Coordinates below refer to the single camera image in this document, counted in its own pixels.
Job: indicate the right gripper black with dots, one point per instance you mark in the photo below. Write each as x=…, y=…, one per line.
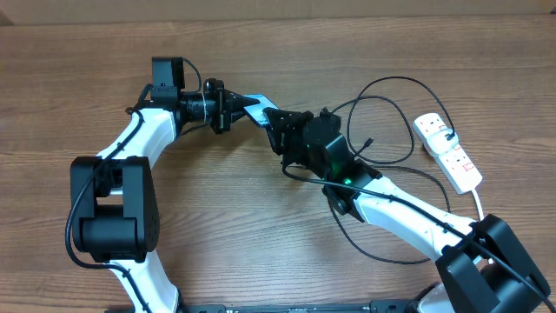
x=284, y=129

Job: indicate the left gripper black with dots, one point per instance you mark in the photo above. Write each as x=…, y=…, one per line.
x=226, y=100

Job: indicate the Samsung Galaxy smartphone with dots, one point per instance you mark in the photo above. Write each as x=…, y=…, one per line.
x=255, y=111

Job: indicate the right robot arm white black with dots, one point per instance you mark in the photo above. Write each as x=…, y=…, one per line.
x=483, y=267

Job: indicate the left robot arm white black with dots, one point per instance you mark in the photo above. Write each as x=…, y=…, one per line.
x=114, y=221

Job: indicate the white charger plug adapter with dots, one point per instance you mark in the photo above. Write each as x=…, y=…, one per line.
x=441, y=142

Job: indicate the white power strip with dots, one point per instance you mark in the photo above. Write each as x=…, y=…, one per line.
x=456, y=164

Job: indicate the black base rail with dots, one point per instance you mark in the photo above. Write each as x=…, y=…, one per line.
x=375, y=306

